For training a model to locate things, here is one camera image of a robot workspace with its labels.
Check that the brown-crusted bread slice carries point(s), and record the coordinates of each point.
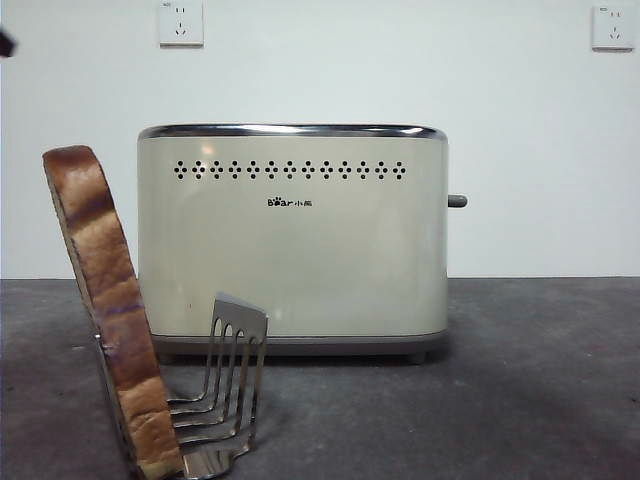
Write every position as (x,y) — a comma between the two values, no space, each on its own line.
(107,280)

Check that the grey toaster lever knob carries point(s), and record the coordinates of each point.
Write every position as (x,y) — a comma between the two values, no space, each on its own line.
(458,201)

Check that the white wall socket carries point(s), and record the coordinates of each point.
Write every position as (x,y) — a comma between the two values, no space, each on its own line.
(181,25)
(613,29)

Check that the cream two-slot toaster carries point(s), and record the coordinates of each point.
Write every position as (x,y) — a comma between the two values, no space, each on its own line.
(300,260)

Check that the shiny metal bread rack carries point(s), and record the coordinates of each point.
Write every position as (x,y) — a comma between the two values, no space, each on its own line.
(240,345)

